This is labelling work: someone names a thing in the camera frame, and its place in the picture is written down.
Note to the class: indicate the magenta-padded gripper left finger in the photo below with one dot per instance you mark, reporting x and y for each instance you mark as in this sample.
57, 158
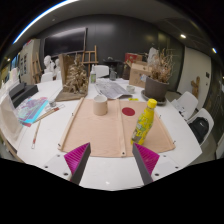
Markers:
78, 156

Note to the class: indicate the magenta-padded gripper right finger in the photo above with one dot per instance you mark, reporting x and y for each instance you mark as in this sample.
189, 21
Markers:
146, 158

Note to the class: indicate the yellow drink bottle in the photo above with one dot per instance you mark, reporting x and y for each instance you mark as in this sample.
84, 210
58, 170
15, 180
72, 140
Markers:
143, 123

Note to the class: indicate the light wooden drawing board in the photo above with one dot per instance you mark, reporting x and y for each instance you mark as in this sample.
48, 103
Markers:
100, 133

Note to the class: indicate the wooden paint brush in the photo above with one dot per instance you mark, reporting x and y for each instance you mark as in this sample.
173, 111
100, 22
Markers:
50, 113
36, 135

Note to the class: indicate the flat round red coaster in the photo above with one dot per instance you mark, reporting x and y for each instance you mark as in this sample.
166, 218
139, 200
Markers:
128, 111

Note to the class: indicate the beige cup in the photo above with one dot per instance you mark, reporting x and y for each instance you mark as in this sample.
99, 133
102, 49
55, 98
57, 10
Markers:
100, 106

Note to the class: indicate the small paint jar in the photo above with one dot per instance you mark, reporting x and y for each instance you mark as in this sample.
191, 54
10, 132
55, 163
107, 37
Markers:
52, 103

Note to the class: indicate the black backpack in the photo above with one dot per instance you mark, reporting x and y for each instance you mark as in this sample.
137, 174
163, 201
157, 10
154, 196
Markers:
199, 128

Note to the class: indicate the small yellow item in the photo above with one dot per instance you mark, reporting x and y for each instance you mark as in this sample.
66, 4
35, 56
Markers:
133, 99

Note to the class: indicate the grey plant saucer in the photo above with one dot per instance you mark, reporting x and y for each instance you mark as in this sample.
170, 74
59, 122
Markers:
145, 96

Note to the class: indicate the colourful book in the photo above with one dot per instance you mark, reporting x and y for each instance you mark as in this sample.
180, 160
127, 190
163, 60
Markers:
31, 110

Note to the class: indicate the dried plant in grey pot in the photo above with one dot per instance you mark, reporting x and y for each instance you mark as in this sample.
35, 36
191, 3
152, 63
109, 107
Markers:
156, 88

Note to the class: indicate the small white cup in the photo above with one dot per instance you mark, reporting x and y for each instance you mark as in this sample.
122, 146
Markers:
130, 89

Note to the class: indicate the white chair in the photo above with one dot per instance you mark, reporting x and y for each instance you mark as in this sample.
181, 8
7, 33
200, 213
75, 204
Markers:
46, 77
188, 100
206, 115
101, 70

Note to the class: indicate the brown wooden tree sculpture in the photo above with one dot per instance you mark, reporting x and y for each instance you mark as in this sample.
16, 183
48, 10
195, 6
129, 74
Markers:
76, 81

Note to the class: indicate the printed paper sheet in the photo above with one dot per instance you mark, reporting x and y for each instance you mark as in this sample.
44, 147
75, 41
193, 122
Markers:
111, 89

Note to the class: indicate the white canvas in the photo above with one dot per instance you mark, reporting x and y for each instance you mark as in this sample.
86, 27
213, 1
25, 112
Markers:
10, 118

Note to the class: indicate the white bottle with green label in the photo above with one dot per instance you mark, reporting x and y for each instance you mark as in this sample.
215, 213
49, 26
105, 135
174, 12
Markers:
93, 76

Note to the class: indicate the brown cardboard box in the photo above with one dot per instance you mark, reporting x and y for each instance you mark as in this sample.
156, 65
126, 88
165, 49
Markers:
138, 75

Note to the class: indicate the glass jug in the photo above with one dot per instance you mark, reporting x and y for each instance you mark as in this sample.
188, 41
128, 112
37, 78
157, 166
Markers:
113, 75

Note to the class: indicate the white plaster bust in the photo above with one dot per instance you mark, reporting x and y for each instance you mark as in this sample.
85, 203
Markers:
57, 66
48, 63

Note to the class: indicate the wooden easel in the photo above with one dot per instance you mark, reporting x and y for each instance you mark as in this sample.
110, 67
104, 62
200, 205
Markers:
90, 61

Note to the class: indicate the red box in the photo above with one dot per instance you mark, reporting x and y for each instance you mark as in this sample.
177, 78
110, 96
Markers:
132, 57

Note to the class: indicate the beige cabinet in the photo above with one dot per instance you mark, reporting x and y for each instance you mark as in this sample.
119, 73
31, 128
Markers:
28, 60

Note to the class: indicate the ceiling spot light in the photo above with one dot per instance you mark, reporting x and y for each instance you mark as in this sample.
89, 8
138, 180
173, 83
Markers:
214, 50
183, 36

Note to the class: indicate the wooden wall figure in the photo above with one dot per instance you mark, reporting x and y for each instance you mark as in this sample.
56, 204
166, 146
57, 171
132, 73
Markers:
195, 86

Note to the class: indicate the black wall screen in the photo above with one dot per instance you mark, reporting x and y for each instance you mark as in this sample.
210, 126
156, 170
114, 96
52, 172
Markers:
65, 41

